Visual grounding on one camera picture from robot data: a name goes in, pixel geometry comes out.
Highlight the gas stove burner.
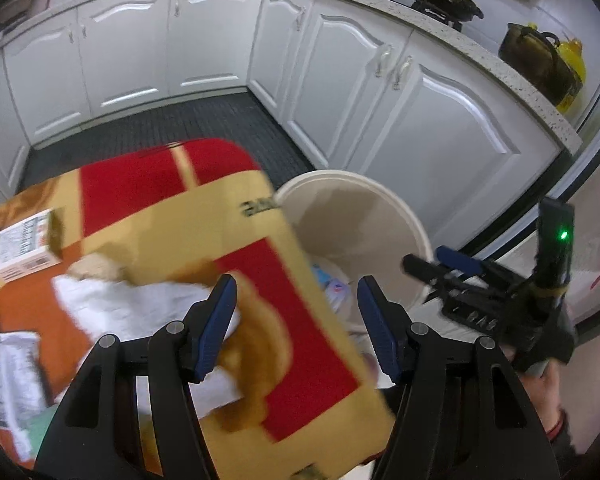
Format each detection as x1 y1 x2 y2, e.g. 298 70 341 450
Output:
412 2 466 31

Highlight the small white cardboard box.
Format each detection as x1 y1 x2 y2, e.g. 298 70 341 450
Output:
0 209 63 281

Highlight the red orange floral printed blanket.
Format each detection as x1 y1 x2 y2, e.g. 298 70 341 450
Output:
0 137 396 480

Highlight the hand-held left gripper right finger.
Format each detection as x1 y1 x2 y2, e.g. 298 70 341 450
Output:
356 275 561 480

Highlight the person's right hand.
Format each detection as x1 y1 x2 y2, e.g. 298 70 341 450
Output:
521 359 567 433

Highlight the black ribbed floor mat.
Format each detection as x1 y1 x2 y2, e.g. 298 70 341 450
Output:
17 91 316 196

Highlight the white tissue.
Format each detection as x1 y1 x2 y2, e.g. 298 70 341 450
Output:
52 272 251 418

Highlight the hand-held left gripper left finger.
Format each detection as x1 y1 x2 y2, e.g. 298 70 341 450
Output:
34 274 238 480

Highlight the row of white cabinet doors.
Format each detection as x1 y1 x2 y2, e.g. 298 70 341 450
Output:
0 0 563 251

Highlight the crumpled paper wrapper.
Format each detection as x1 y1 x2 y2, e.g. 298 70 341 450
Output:
311 260 355 321

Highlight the white plastic bucket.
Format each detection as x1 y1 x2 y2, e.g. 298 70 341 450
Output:
274 170 433 333

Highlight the yellow oil bottle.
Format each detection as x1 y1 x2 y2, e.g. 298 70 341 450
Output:
555 37 588 113

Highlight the white printed packet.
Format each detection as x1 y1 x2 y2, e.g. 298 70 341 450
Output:
0 317 51 461

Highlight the dark metal pot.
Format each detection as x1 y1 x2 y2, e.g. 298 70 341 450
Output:
498 22 576 106

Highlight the beige countertop container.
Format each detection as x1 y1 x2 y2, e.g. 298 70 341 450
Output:
0 0 36 31

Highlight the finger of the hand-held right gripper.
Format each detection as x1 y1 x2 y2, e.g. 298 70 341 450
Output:
402 254 469 307
435 245 522 292

